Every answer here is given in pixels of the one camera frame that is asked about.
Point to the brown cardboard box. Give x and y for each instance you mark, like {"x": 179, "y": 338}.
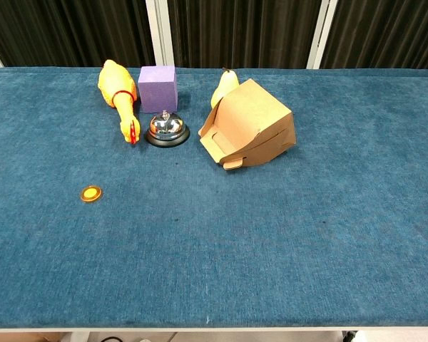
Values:
{"x": 251, "y": 128}

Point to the small orange disc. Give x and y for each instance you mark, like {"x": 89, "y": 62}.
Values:
{"x": 90, "y": 194}

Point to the yellow pear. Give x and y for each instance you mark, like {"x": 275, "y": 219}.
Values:
{"x": 223, "y": 89}

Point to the blue table cloth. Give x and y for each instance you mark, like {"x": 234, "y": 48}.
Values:
{"x": 214, "y": 221}

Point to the silver desk bell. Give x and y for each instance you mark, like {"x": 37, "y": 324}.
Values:
{"x": 167, "y": 130}

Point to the yellow rubber chicken toy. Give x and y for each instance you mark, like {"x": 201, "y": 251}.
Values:
{"x": 116, "y": 92}

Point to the black pleated curtain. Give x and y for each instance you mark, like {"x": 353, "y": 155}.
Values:
{"x": 242, "y": 28}

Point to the purple foam cube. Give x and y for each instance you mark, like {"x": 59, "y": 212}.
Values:
{"x": 157, "y": 90}

